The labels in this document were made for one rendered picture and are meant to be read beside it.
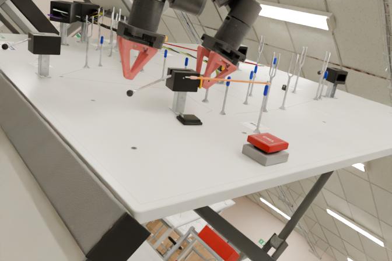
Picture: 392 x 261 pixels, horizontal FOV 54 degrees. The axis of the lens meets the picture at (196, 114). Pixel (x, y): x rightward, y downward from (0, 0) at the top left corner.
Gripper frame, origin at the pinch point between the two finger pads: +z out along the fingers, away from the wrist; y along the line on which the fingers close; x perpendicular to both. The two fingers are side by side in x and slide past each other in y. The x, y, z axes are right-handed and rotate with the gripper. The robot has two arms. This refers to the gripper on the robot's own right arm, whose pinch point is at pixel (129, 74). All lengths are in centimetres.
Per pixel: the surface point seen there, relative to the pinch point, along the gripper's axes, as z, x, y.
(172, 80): -1.2, -8.6, -1.6
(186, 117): 4.7, -11.5, -6.2
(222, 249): 152, -172, 154
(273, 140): 1.3, -18.8, -23.8
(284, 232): 29, -48, -8
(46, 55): 4.0, 11.9, 24.6
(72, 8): -6, 2, 65
